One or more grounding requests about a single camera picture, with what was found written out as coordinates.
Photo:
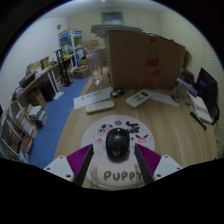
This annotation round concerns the shelf unit with books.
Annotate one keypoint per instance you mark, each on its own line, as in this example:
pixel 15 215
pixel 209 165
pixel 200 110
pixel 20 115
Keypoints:
pixel 20 133

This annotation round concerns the white remote control with screen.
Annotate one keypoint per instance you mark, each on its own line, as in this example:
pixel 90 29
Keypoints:
pixel 138 99

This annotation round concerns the round wall clock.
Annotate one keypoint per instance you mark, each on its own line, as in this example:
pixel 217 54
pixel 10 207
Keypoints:
pixel 59 26

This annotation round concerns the black computer mouse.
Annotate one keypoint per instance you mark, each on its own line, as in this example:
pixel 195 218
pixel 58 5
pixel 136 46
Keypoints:
pixel 117 143

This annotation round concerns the glass-front display cabinet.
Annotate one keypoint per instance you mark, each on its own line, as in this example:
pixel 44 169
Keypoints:
pixel 70 41

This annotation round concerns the black batteries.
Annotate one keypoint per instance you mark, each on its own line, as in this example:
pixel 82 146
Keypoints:
pixel 175 98

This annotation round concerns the large brown cardboard box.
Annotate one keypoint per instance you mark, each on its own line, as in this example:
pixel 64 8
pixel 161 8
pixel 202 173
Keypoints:
pixel 133 60

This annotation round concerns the clear glass jar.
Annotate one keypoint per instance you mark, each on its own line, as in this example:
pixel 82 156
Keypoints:
pixel 95 66

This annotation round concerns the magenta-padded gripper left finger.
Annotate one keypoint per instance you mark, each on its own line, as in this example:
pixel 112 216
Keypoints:
pixel 60 166

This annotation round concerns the round white printed mouse pad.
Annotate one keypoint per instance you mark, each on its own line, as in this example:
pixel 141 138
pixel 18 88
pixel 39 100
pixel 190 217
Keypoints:
pixel 96 133

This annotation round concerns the black floor stand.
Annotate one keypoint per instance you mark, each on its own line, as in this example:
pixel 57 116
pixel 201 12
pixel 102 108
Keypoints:
pixel 64 70

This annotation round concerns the black glasses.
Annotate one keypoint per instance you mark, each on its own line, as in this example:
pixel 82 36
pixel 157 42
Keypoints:
pixel 116 92

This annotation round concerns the dark patterned box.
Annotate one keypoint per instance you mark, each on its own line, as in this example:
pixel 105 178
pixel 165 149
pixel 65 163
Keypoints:
pixel 187 75

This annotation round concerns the white book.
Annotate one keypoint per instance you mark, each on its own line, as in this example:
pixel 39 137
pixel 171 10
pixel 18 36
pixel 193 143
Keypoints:
pixel 201 108

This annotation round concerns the brown cardboard floor box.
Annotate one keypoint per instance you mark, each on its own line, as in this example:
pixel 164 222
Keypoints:
pixel 81 72

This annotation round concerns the flat blue box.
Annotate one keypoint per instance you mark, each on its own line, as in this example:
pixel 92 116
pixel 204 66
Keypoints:
pixel 191 89

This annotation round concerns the clear plastic container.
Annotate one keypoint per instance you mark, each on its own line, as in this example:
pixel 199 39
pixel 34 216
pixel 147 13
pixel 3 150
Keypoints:
pixel 181 90

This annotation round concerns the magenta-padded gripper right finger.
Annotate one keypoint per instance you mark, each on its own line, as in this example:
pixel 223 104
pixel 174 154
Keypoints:
pixel 166 165

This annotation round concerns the slim white remote control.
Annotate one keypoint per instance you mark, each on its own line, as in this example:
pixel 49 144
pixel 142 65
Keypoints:
pixel 100 106

